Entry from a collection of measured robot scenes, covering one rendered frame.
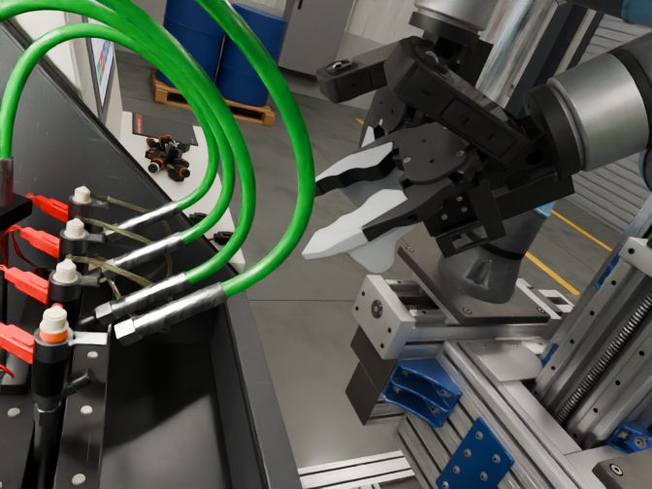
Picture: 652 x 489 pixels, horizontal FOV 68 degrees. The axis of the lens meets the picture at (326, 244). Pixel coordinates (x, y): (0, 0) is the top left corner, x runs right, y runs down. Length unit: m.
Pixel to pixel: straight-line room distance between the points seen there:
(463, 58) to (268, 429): 0.47
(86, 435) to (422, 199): 0.40
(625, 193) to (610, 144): 6.73
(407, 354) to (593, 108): 0.62
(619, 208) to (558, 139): 6.77
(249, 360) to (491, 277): 0.45
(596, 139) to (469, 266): 0.56
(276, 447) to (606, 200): 6.80
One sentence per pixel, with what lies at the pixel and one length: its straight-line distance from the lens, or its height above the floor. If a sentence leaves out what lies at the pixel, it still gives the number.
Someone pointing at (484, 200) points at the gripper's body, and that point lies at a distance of 0.38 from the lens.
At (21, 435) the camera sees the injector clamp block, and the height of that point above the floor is 0.98.
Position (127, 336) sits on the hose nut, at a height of 1.13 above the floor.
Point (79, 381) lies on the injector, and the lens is 0.49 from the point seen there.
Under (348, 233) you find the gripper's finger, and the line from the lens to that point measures 0.36.
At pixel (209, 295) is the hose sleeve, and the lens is 0.42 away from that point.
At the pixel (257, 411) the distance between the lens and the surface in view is 0.65.
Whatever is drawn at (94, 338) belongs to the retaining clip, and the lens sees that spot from 0.46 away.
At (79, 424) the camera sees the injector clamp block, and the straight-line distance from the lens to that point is 0.57.
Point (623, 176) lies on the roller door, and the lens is 7.16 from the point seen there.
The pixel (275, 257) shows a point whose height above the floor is 1.22.
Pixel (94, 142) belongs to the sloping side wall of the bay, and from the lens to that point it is 0.70.
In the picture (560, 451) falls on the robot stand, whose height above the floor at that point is 0.95.
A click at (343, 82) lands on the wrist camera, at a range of 0.48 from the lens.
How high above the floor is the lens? 1.42
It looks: 26 degrees down
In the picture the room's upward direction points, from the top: 20 degrees clockwise
